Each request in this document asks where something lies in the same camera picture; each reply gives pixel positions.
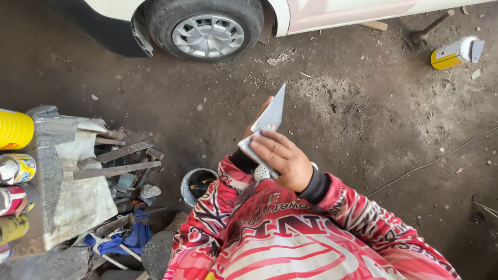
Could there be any person's left hand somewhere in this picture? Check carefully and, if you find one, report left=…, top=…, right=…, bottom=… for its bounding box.
left=244, top=96, right=274, bottom=139

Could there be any person's right hand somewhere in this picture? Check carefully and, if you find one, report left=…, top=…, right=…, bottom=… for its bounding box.
left=248, top=129, right=314, bottom=194

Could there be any grey metal putty spreader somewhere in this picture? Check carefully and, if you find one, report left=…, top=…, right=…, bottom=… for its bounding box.
left=250, top=83, right=287, bottom=134

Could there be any grey sandpaper sheet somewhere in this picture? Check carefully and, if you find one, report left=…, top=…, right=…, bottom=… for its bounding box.
left=237, top=124, right=281, bottom=180

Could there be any white perforated plastic item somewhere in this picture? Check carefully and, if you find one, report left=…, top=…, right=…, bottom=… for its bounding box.
left=254, top=165, right=271, bottom=182

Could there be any metal bucket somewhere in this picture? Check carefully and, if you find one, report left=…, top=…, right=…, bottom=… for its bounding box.
left=180, top=167, right=219, bottom=209

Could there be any car wheel with silver hubcap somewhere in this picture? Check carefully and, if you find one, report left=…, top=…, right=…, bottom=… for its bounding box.
left=145, top=0, right=266, bottom=63

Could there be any person's red printed jersey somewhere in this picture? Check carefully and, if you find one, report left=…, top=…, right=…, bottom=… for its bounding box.
left=163, top=155, right=462, bottom=280

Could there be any white car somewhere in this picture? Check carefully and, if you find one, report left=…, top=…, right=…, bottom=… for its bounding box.
left=43, top=0, right=498, bottom=59

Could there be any small wood piece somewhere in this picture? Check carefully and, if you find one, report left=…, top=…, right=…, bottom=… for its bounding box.
left=359, top=20, right=389, bottom=32

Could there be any heap of rusty tools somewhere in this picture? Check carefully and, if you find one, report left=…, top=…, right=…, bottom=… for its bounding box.
left=73, top=125, right=169, bottom=236

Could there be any round grey stone disc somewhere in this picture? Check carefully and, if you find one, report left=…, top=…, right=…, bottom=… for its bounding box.
left=141, top=230, right=176, bottom=280

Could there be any blue cloth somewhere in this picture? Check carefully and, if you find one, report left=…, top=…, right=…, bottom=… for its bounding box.
left=83, top=212, right=153, bottom=258

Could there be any dark hammer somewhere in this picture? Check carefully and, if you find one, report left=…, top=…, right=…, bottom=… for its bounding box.
left=410, top=9, right=455, bottom=45

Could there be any yellow and white can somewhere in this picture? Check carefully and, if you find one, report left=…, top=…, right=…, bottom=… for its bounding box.
left=430, top=36, right=486, bottom=71

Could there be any grey worn workbench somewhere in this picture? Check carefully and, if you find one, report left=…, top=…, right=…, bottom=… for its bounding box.
left=11, top=104, right=119, bottom=251

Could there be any can with yellow blue label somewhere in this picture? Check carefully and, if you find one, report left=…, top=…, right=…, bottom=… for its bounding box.
left=0, top=153, right=37, bottom=186

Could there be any yellow ribbed plastic container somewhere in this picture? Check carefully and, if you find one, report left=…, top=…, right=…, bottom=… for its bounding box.
left=0, top=108, right=35, bottom=151

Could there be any red and white can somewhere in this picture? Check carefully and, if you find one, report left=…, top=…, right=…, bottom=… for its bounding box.
left=0, top=183, right=40, bottom=217

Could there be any olive yellow can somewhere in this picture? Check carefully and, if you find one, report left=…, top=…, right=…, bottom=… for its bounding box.
left=0, top=214, right=30, bottom=246

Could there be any thin grey cable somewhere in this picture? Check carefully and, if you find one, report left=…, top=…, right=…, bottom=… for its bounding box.
left=366, top=125, right=498, bottom=198

